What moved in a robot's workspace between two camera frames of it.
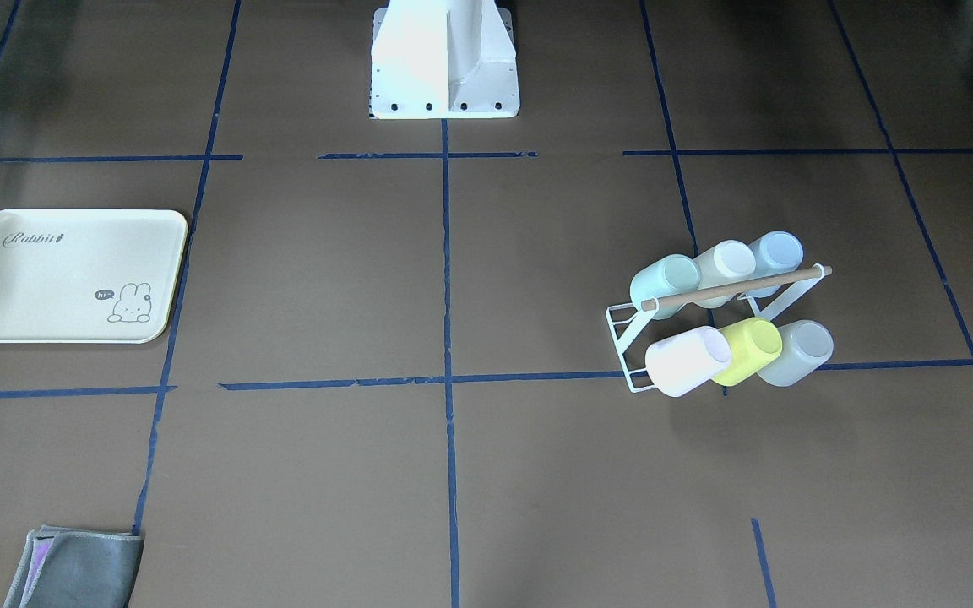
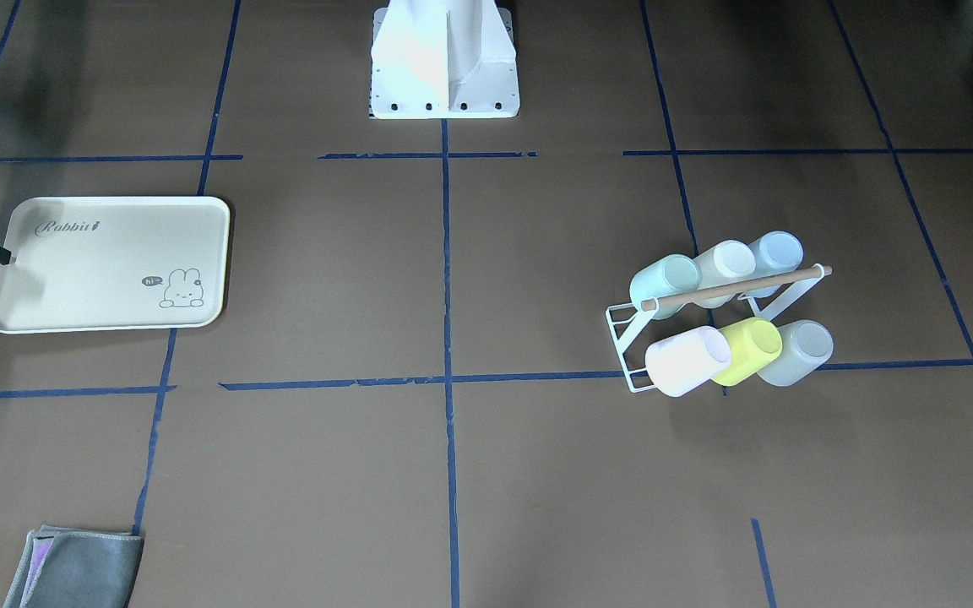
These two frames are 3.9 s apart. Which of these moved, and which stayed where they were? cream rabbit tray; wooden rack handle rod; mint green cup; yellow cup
Moved: cream rabbit tray
Stayed: mint green cup; yellow cup; wooden rack handle rod
